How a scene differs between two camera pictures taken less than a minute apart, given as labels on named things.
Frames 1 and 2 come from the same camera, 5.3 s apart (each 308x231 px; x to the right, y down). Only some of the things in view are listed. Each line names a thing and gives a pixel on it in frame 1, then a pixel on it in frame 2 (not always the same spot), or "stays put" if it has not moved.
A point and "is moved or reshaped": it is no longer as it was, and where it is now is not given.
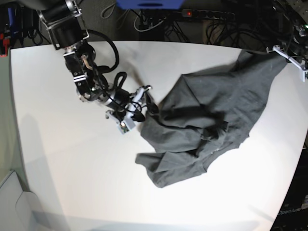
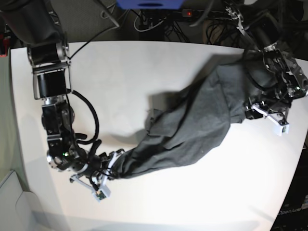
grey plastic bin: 19,210 stays put
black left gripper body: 118,103 → 96,166
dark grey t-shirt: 203,115 is moved or reshaped
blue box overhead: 149,5 stays put
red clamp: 6,43 stays put
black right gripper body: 298,46 → 278,100
